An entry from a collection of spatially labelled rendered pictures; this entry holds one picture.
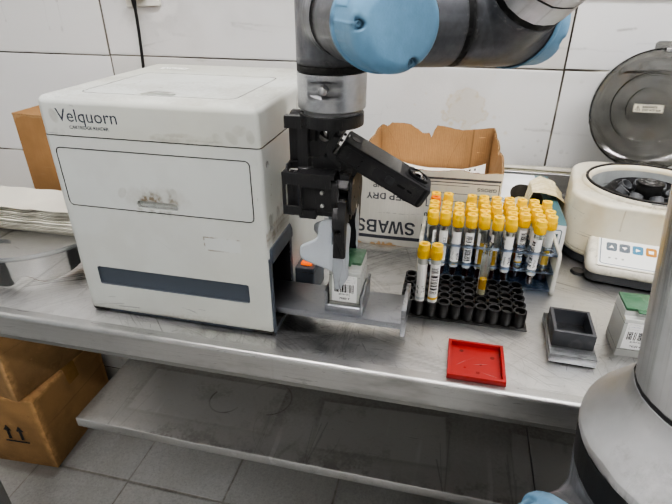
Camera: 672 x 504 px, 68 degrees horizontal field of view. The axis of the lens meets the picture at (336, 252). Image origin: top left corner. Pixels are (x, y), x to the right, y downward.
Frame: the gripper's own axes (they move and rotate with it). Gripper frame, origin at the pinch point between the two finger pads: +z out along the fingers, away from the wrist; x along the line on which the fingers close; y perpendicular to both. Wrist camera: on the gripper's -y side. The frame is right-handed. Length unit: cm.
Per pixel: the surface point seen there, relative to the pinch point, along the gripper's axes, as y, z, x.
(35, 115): 71, -9, -31
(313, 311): 3.9, 5.0, 3.2
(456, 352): -14.7, 8.8, 2.6
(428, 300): -10.4, 6.3, -4.8
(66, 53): 84, -17, -60
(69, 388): 94, 76, -38
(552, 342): -26.2, 7.2, -0.1
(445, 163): -11, 2, -53
